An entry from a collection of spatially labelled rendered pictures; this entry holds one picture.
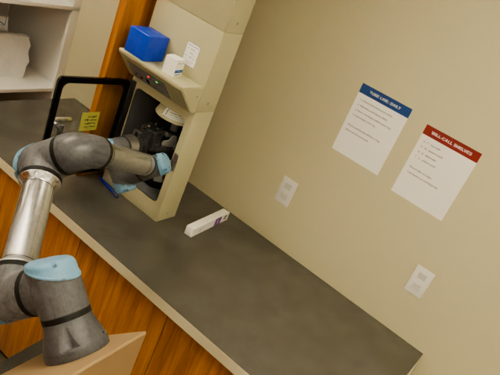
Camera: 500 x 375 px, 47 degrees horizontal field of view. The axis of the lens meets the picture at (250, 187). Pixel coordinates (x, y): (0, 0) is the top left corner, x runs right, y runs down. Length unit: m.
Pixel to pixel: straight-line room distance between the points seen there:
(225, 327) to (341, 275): 0.65
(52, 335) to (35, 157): 0.52
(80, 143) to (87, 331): 0.53
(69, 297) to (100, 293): 0.77
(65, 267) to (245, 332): 0.73
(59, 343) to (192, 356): 0.64
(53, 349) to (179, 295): 0.63
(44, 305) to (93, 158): 0.46
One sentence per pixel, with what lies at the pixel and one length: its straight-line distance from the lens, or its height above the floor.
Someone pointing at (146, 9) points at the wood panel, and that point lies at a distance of 2.23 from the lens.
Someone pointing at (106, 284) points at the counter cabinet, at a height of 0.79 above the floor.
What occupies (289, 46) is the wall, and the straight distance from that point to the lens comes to 2.34.
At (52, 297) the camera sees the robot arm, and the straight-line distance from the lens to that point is 1.39.
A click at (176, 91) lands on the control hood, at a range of 1.98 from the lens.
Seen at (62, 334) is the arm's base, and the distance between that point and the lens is 1.40.
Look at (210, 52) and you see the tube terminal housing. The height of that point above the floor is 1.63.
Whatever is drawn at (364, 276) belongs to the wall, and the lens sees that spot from 2.32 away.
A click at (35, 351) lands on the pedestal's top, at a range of 1.63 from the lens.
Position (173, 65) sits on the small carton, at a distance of 2.01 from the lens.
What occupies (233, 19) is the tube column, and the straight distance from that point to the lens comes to 1.99.
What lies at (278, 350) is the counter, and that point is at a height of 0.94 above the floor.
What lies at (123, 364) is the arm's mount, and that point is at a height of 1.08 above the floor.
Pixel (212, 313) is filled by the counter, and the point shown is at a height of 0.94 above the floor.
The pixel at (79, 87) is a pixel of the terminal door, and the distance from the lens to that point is 2.12.
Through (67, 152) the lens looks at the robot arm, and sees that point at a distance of 1.65.
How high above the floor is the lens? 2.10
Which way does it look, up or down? 24 degrees down
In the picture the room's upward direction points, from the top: 23 degrees clockwise
